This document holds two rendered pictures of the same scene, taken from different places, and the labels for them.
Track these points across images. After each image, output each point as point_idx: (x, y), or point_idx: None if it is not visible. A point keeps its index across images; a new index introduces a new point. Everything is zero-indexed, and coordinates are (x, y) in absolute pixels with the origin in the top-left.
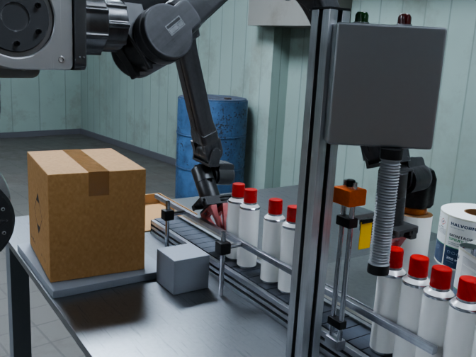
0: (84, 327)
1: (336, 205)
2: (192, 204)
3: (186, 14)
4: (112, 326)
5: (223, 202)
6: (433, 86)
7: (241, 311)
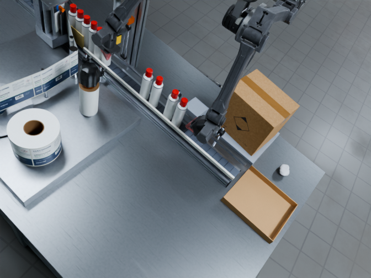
0: (208, 81)
1: None
2: (245, 250)
3: None
4: (200, 84)
5: (192, 121)
6: None
7: (160, 99)
